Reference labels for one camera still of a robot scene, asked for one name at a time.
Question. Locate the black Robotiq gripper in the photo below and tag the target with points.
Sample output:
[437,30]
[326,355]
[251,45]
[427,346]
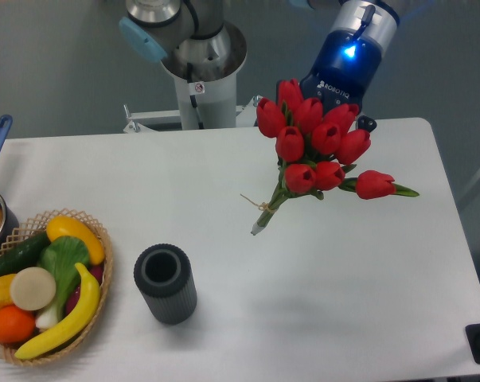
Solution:
[342,73]

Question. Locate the red tulip bouquet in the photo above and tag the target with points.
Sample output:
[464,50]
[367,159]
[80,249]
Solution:
[316,149]

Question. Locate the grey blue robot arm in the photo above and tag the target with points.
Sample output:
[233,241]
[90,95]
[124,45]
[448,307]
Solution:
[172,22]

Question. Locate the dark grey ribbed vase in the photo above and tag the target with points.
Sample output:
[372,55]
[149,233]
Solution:
[164,277]

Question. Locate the purple red vegetable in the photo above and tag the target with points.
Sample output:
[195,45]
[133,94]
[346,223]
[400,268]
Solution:
[97,272]

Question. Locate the yellow squash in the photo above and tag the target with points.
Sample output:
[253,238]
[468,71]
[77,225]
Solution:
[68,226]

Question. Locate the green bok choy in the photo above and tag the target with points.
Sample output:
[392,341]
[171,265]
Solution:
[59,259]

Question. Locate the yellow banana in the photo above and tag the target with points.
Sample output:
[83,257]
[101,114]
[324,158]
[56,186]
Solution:
[71,325]

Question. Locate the woven wicker basket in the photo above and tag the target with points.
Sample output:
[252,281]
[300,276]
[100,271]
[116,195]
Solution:
[30,228]

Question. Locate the green cucumber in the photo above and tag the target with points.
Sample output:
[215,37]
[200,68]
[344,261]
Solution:
[23,255]

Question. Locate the beige round slice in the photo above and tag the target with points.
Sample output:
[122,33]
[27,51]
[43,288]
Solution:
[32,288]

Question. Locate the orange fruit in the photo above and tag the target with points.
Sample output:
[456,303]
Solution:
[16,325]

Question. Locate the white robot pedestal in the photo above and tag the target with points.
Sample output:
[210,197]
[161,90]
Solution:
[204,72]

